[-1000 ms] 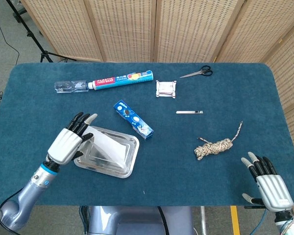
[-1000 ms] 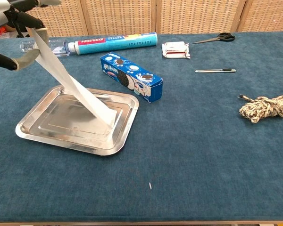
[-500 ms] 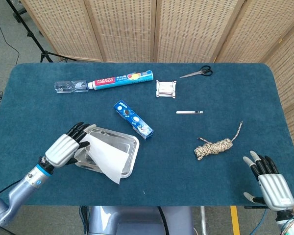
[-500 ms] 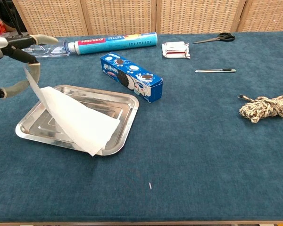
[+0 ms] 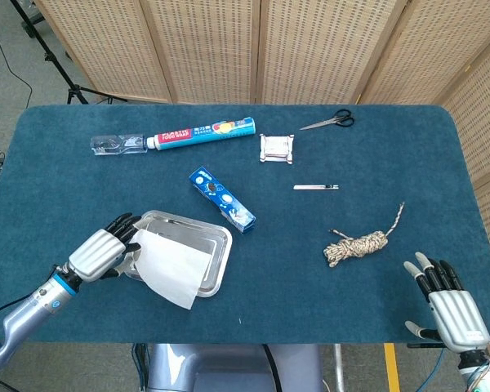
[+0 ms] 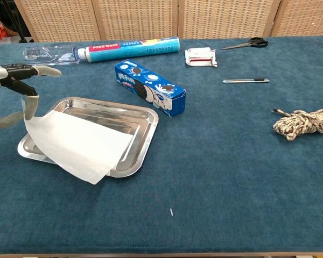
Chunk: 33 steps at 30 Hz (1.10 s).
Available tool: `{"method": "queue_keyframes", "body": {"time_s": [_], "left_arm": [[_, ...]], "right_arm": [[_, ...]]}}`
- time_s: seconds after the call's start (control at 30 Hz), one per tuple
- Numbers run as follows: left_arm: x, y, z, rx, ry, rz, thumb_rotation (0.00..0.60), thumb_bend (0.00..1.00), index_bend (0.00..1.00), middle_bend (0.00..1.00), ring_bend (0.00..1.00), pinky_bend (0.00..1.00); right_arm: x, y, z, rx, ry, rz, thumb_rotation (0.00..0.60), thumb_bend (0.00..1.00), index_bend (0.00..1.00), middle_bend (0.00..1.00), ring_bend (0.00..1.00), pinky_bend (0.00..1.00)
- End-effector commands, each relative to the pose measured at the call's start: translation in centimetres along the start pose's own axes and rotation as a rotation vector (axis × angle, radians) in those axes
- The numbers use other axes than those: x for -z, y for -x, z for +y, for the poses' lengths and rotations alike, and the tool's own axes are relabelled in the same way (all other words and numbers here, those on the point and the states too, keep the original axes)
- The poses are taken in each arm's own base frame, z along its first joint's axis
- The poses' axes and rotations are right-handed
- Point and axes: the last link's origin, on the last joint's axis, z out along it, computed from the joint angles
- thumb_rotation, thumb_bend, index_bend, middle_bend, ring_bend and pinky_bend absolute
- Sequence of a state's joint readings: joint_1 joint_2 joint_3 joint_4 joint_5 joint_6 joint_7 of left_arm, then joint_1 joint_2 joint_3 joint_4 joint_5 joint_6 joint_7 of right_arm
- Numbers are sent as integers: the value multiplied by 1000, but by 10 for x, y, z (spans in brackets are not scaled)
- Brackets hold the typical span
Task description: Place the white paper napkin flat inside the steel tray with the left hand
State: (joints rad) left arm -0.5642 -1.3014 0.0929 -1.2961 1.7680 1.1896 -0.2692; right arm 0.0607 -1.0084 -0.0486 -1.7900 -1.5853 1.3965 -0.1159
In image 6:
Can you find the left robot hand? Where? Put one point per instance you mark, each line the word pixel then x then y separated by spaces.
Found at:
pixel 16 71

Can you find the white paper towel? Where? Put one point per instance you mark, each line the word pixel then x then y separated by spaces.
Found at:
pixel 78 142

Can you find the silver metal tray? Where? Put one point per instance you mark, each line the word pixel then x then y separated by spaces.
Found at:
pixel 102 110

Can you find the black tripod stand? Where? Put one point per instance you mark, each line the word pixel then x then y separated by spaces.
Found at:
pixel 23 41

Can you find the clear plastic bottle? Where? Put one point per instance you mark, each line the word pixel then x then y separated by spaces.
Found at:
pixel 51 55

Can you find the food wrap roll box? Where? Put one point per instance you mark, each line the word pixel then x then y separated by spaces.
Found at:
pixel 129 49

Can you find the blue cookie box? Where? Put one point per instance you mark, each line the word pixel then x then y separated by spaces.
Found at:
pixel 145 86

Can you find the wicker folding screen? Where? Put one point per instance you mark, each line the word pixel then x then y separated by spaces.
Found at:
pixel 137 18

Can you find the white red small packet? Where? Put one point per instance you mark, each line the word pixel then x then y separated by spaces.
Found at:
pixel 200 56

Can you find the tiny white scrap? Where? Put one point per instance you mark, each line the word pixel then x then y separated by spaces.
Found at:
pixel 171 212

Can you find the silver black pen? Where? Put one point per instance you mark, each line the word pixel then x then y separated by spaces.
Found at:
pixel 245 80

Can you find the blue table cloth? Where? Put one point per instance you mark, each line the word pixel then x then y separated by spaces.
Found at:
pixel 231 174

